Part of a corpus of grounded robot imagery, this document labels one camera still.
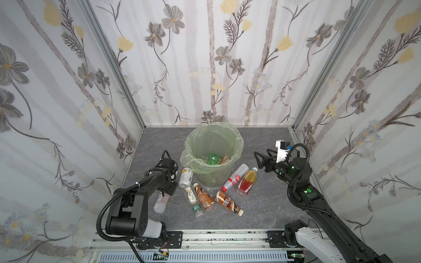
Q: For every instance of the clear water bottle red cap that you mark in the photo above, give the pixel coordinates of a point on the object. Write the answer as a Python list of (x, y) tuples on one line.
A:
[(161, 203)]

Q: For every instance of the small green-label clear bottle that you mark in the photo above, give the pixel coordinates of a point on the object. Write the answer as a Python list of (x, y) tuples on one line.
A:
[(198, 210)]

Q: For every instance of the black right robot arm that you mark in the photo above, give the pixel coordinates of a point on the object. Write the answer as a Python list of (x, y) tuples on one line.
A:
[(291, 165)]

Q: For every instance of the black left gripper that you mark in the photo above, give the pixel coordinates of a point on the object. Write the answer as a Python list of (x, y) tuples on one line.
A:
[(169, 187)]

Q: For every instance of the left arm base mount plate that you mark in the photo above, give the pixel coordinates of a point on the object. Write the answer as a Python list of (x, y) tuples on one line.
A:
[(168, 240)]

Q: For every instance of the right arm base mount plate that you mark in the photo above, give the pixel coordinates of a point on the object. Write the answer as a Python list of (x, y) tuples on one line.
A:
[(276, 239)]

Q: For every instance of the small clear cream-label bottle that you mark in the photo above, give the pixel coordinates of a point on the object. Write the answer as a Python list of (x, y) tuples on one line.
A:
[(191, 195)]

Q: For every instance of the red yellow juice bottle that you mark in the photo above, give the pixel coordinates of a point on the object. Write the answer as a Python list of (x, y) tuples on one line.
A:
[(247, 182)]

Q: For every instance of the white slotted cable duct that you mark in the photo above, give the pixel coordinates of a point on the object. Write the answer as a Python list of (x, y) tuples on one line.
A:
[(217, 257)]

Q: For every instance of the green mesh waste bin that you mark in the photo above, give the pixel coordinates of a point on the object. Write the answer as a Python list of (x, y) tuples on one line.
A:
[(213, 171)]

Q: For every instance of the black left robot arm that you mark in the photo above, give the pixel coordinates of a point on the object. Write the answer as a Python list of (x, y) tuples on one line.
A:
[(125, 217)]

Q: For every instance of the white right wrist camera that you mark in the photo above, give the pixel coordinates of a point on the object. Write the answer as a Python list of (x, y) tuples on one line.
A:
[(283, 148)]

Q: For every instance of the green plastic bin liner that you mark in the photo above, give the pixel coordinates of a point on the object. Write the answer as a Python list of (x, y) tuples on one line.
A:
[(197, 148)]

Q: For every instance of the brown milk-tea bottle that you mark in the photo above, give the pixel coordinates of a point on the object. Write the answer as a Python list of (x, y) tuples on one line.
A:
[(224, 159)]

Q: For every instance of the brown coffee bottle centre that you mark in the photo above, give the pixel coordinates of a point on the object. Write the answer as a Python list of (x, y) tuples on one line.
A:
[(225, 201)]

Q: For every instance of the white bottle red label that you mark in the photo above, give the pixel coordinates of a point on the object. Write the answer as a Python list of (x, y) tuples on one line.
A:
[(235, 177)]

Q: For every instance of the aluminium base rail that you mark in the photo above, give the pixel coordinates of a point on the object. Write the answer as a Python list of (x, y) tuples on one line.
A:
[(102, 251)]

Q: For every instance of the white bottle yellow arrow label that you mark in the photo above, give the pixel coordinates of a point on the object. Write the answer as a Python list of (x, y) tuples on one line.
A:
[(186, 177)]

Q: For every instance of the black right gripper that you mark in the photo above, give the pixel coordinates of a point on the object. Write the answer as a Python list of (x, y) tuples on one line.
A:
[(269, 163)]

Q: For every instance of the green soda bottle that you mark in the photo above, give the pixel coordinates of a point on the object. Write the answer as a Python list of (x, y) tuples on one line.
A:
[(213, 159)]

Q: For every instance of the brown tea bottle left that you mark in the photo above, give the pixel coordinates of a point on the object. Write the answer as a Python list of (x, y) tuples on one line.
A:
[(205, 199)]

